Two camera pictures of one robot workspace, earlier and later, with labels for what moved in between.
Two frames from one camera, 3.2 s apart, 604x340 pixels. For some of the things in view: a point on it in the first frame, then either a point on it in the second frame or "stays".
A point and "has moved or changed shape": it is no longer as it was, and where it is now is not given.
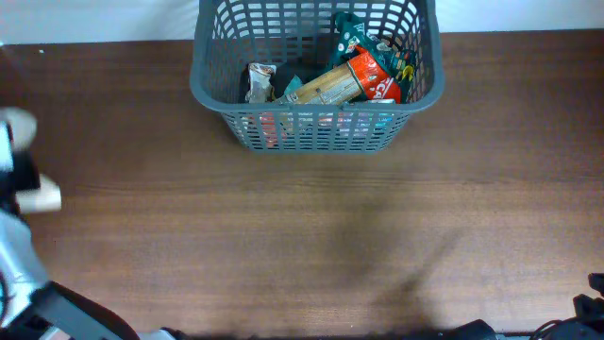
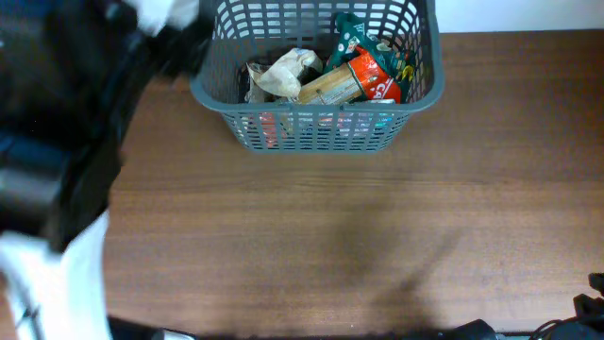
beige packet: x=23 y=127 has moved or changed shape
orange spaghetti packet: x=363 y=77 stays
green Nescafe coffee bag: x=352 y=33 stays
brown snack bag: x=260 y=88 stays
